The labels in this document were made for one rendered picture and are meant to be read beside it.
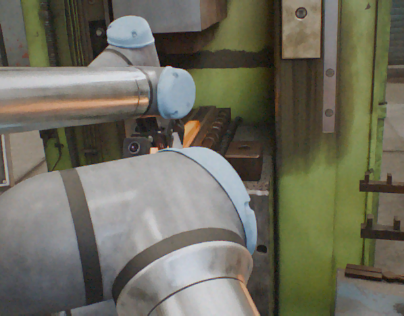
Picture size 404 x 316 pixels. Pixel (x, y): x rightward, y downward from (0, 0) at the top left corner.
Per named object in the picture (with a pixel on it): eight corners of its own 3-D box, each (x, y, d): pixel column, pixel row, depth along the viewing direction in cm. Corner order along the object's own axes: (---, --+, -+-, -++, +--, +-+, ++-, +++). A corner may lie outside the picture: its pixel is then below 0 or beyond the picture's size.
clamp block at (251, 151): (260, 181, 118) (259, 155, 115) (224, 181, 119) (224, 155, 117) (263, 164, 129) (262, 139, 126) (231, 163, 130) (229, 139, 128)
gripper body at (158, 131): (137, 153, 101) (122, 110, 92) (145, 124, 107) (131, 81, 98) (173, 153, 100) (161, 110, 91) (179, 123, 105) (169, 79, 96)
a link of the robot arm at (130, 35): (92, 35, 83) (122, 8, 87) (110, 85, 91) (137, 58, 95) (128, 44, 79) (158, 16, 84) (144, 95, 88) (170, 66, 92)
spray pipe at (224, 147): (222, 170, 119) (221, 159, 118) (210, 170, 119) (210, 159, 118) (237, 130, 150) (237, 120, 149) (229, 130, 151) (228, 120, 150)
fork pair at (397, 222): (400, 230, 86) (401, 220, 85) (366, 228, 88) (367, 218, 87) (391, 181, 107) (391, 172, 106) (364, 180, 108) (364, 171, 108)
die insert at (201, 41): (195, 52, 120) (193, 27, 118) (165, 54, 121) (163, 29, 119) (214, 38, 148) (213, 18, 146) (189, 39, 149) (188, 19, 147)
